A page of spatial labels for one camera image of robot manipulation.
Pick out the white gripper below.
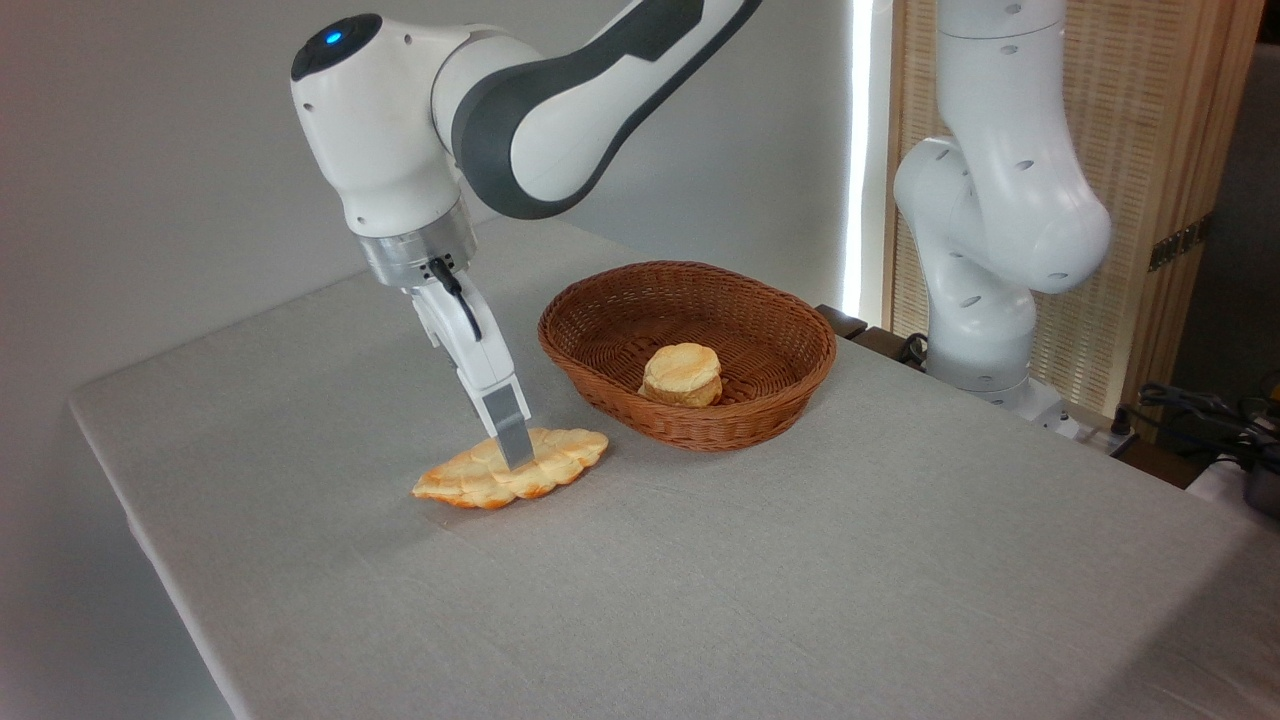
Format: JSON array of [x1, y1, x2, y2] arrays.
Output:
[[404, 268, 534, 472]]

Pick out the round bread bun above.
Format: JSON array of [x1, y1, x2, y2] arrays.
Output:
[[638, 343, 723, 408]]

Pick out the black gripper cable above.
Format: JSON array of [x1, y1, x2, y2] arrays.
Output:
[[428, 258, 483, 343]]

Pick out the black screen hinge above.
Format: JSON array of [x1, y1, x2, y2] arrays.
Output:
[[1148, 213, 1214, 273]]

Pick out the grey tablecloth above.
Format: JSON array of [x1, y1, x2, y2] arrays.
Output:
[[68, 215, 1280, 720]]

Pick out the brown wicker basket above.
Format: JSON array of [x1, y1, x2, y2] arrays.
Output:
[[537, 261, 838, 454]]

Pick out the wooden folding screen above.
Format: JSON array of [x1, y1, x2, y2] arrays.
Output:
[[885, 0, 1266, 416]]

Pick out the black cable bundle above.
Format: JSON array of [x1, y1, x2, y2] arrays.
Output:
[[1138, 380, 1280, 453]]

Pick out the long braided bread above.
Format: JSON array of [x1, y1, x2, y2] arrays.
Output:
[[412, 428, 609, 511]]

